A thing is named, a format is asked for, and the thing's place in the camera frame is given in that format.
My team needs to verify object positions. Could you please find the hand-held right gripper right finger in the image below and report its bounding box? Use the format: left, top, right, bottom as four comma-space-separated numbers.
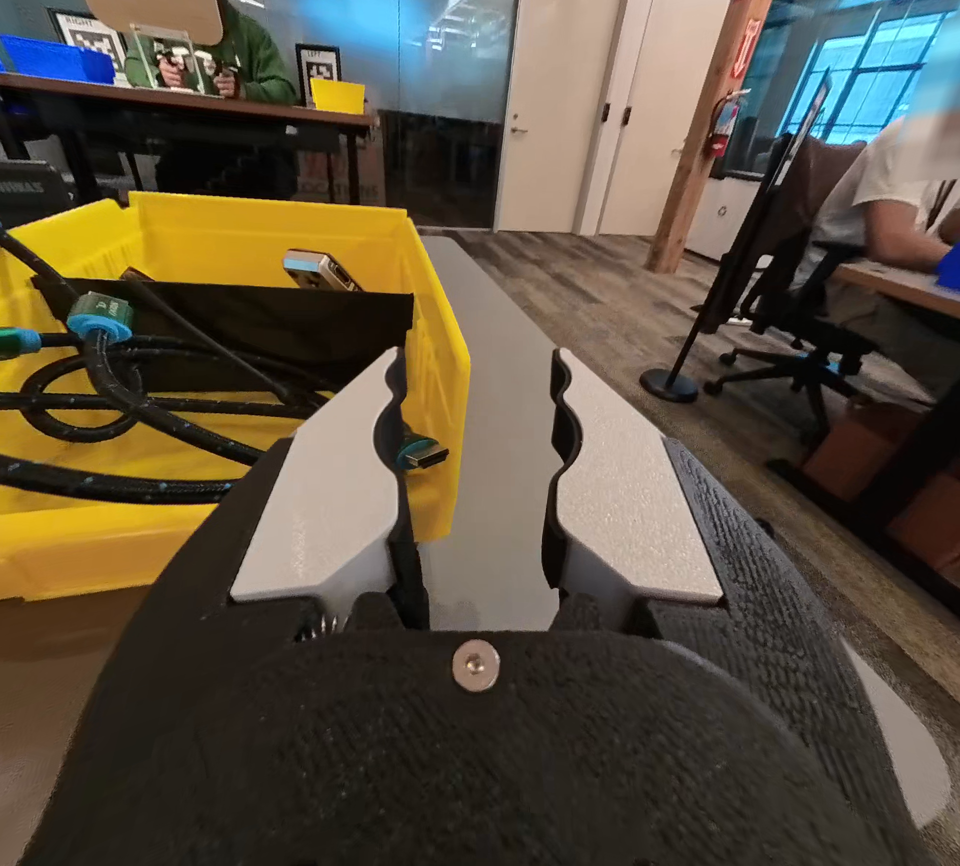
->
540, 347, 726, 628

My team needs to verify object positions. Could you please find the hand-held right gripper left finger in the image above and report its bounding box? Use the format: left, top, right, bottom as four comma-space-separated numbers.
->
227, 345, 430, 633

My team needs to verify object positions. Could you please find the silver hdmi hub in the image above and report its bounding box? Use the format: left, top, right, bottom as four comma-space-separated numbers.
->
282, 248, 366, 294

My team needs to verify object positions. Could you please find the yellow plastic bin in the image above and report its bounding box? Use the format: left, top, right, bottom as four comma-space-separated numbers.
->
0, 191, 474, 602

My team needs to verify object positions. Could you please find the black round-base stand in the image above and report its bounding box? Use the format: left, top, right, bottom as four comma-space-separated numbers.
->
639, 67, 835, 405

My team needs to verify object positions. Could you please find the black cloth pouch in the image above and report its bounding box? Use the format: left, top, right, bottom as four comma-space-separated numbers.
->
30, 275, 416, 398

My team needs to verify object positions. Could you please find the brown cardboard box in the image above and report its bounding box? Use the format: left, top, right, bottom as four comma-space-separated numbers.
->
802, 401, 960, 567

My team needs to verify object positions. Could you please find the white recycling cabinet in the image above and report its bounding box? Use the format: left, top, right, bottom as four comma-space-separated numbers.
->
684, 176, 755, 261

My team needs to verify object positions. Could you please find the printed cardboard box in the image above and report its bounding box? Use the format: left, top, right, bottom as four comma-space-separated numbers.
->
296, 131, 388, 208

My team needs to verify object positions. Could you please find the wooden office table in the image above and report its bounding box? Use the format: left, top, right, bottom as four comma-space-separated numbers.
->
765, 258, 960, 582
0, 72, 378, 207

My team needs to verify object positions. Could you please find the red fire extinguisher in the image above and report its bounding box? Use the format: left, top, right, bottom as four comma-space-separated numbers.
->
707, 88, 753, 159

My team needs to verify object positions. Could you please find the small yellow bin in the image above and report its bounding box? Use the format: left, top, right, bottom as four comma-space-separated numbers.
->
309, 78, 367, 114

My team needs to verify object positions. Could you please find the white double door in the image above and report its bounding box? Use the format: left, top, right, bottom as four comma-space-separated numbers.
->
596, 0, 745, 238

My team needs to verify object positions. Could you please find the black hard case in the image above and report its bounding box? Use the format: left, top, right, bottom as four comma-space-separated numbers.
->
0, 159, 78, 231

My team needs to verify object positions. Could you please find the framed marker tag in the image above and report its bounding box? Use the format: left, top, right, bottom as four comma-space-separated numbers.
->
46, 8, 130, 87
294, 44, 343, 109

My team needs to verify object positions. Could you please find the white single door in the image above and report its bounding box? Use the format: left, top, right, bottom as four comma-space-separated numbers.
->
495, 0, 646, 234

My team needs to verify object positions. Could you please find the wooden post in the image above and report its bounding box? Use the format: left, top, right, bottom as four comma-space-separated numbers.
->
645, 0, 809, 274

